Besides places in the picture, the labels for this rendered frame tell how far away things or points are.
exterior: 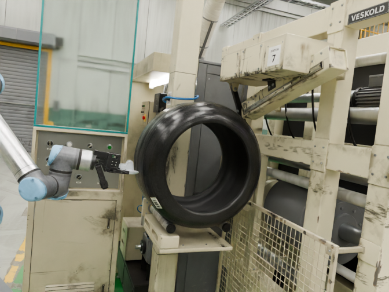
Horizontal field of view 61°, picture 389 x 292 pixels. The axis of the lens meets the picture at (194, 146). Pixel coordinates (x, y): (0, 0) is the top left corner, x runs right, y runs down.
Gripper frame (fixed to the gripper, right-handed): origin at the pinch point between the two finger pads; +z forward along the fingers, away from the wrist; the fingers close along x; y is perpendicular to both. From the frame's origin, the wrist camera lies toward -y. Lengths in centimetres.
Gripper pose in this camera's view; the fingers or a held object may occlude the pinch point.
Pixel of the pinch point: (135, 173)
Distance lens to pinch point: 153.2
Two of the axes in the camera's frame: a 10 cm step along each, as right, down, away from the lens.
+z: 9.1, 1.9, 3.6
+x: -3.5, -1.0, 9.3
